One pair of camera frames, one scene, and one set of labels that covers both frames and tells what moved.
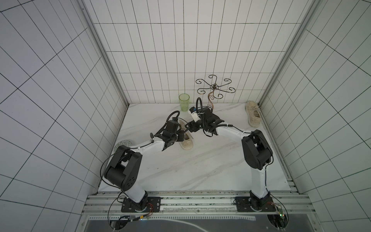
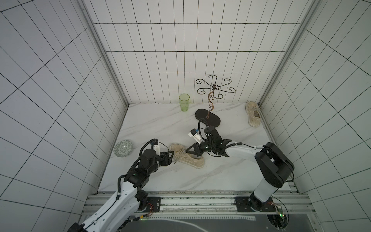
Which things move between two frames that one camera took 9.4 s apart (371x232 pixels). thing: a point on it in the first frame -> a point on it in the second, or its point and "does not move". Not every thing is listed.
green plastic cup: [184, 98] does not move
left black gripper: [181, 134] -> [164, 156]
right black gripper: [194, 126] -> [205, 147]
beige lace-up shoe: [188, 142] -> [180, 154]
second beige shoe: [254, 114] does not move
